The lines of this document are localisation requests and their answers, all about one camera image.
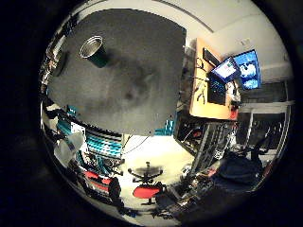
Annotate person in dark clothes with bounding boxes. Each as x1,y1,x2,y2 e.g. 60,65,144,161
216,150,264,192

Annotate pliers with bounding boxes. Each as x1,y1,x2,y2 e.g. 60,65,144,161
195,82,207,105

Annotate metal equipment rack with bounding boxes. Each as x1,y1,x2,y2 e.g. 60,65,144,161
173,117,236,171

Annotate green metallic cup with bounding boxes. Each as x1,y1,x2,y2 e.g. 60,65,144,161
79,35,110,69

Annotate open laptop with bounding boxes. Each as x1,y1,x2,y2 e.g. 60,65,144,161
206,56,242,106

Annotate black keyboard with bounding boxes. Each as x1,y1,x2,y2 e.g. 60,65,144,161
202,47,223,68

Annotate red office chair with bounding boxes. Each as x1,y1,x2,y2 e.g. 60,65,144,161
82,169,122,201
127,161,167,206

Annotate white plastic bag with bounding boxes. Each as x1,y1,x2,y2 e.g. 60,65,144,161
53,131,85,168

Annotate monitor with blue screen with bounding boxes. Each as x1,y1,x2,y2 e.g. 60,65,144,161
233,49,262,91

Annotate shelf with teal bins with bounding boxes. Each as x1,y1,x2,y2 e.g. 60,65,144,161
56,105,125,160

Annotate wooden desk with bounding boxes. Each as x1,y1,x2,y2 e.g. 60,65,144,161
188,37,240,121

